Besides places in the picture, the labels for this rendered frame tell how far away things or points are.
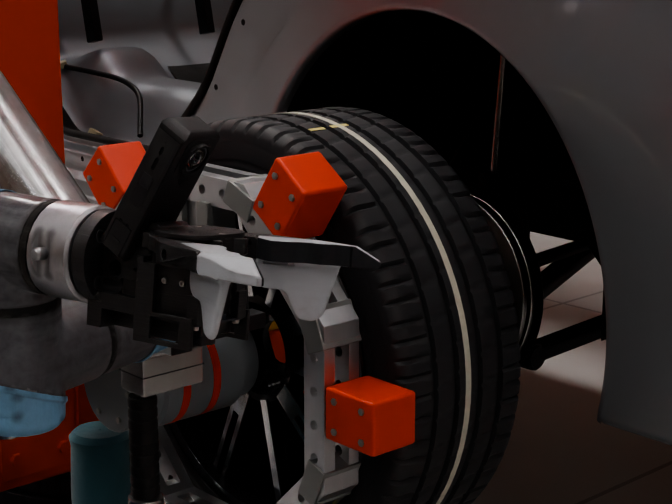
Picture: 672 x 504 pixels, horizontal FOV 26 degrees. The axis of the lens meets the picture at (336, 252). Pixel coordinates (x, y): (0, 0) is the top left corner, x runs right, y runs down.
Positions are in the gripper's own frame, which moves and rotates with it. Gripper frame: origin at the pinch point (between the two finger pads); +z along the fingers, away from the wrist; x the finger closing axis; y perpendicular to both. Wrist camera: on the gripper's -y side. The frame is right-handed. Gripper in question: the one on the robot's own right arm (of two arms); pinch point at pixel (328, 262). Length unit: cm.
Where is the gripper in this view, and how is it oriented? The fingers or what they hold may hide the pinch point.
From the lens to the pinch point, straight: 99.0
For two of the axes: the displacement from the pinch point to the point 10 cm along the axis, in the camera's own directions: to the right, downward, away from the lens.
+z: 8.4, 1.3, -5.2
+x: -5.3, 0.6, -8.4
